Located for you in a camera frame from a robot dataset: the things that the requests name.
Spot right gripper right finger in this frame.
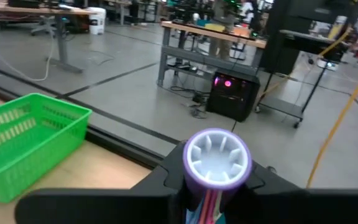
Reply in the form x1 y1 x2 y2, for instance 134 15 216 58
224 161 358 224

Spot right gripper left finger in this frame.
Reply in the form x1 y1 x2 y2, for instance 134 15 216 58
14 141 188 224

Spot purple marker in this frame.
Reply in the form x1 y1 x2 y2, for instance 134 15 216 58
182 128 254 224

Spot green plastic slotted basket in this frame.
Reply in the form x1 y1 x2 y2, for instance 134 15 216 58
0 92 93 205

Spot black computer tower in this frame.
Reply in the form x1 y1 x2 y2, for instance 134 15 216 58
206 70 261 123

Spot black wheeled cart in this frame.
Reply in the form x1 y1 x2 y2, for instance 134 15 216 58
255 29 352 129

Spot person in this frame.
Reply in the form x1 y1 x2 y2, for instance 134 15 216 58
208 0 254 62

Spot white bucket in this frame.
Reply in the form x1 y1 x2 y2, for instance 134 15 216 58
88 6 107 35

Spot grey office chair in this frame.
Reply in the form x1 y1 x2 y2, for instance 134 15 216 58
30 15 58 37

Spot black cabinet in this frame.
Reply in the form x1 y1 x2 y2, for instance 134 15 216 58
259 0 358 75

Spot wooden table grey legs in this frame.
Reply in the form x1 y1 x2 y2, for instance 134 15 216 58
0 6 99 74

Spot black table edge rail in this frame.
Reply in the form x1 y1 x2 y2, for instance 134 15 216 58
0 77 183 170

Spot yellow hanging cable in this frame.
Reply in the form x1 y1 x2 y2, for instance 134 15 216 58
305 46 358 189
256 27 353 106

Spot white floor cable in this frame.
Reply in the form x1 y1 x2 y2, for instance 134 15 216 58
0 17 56 82

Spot wooden workbench grey frame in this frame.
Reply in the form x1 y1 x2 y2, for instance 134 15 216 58
157 21 267 88

